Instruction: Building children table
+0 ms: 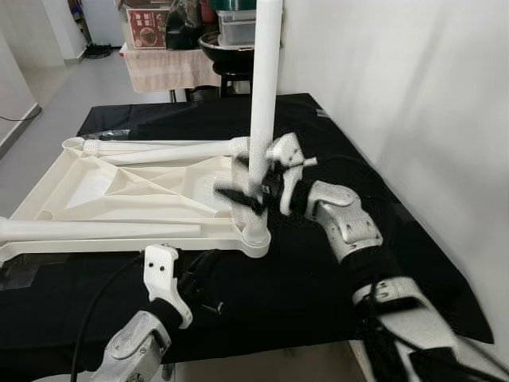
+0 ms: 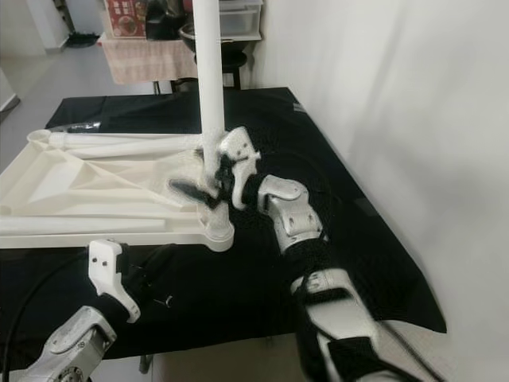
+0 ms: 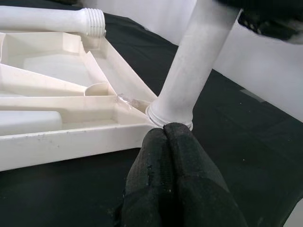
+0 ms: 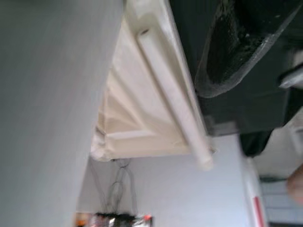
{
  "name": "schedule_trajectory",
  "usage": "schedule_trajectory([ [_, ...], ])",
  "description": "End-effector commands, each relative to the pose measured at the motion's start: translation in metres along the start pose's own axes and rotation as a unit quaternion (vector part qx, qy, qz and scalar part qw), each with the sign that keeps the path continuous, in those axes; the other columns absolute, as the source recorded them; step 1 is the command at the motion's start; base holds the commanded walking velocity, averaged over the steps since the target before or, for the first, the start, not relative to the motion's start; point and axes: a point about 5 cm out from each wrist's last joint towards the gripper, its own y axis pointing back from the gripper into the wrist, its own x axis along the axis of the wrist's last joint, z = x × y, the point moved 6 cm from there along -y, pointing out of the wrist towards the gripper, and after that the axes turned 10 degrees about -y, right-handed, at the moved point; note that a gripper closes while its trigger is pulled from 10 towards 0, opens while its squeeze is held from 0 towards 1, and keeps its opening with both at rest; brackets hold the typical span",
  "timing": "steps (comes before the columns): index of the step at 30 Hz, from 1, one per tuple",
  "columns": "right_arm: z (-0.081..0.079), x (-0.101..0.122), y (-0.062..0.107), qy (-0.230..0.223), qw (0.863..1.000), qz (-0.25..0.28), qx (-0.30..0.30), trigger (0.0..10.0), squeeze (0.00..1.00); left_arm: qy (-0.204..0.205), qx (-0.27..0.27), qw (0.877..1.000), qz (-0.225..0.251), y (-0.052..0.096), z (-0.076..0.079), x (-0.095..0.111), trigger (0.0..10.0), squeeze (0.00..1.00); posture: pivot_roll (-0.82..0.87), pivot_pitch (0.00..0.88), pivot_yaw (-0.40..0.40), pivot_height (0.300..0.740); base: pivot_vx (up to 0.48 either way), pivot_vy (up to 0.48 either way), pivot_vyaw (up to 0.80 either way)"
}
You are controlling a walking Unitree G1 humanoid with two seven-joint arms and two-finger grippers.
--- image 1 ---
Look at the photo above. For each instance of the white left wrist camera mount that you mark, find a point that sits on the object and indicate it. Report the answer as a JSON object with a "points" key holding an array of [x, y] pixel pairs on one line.
{"points": [[161, 270]]}

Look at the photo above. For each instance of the black bag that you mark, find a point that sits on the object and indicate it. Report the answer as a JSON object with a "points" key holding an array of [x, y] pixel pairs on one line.
{"points": [[184, 28]]}

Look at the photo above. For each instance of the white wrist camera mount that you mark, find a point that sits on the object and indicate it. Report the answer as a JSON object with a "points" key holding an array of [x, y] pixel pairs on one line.
{"points": [[286, 151], [161, 270]]}

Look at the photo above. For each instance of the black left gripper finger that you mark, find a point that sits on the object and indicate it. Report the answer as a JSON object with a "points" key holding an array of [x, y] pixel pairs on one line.
{"points": [[211, 260]]}

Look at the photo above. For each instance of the black shoes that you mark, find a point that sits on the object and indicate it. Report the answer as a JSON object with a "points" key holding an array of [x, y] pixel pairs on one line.
{"points": [[98, 52]]}

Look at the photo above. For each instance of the clear plastic container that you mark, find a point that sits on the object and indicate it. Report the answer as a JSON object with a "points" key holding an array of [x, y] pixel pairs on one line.
{"points": [[237, 28]]}

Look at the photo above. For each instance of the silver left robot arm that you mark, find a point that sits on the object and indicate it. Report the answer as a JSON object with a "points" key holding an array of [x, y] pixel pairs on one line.
{"points": [[127, 346]]}

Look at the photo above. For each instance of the clear tape strip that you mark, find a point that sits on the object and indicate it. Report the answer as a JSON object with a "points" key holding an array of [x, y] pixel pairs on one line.
{"points": [[111, 134]]}

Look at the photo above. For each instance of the grey tape patch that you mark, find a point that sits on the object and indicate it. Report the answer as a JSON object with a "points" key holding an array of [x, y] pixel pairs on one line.
{"points": [[322, 113]]}

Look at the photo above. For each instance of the white plastic table top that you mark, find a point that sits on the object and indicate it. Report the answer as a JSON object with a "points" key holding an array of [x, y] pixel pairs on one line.
{"points": [[143, 187]]}

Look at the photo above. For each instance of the black tablecloth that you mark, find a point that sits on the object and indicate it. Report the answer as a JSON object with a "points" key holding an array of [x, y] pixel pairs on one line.
{"points": [[302, 294]]}

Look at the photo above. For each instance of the red printed box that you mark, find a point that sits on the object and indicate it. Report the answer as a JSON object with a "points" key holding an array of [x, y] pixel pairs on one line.
{"points": [[145, 30]]}

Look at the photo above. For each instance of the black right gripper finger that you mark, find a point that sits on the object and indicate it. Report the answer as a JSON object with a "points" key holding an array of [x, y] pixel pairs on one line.
{"points": [[243, 163], [241, 200]]}

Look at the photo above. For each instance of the green pot lid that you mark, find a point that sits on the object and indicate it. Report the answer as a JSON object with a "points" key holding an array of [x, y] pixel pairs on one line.
{"points": [[235, 5]]}

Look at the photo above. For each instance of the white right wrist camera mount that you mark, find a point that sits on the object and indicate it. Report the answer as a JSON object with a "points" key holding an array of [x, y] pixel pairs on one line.
{"points": [[286, 151]]}

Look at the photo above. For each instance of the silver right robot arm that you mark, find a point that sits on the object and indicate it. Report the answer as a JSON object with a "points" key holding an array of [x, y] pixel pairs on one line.
{"points": [[342, 219]]}

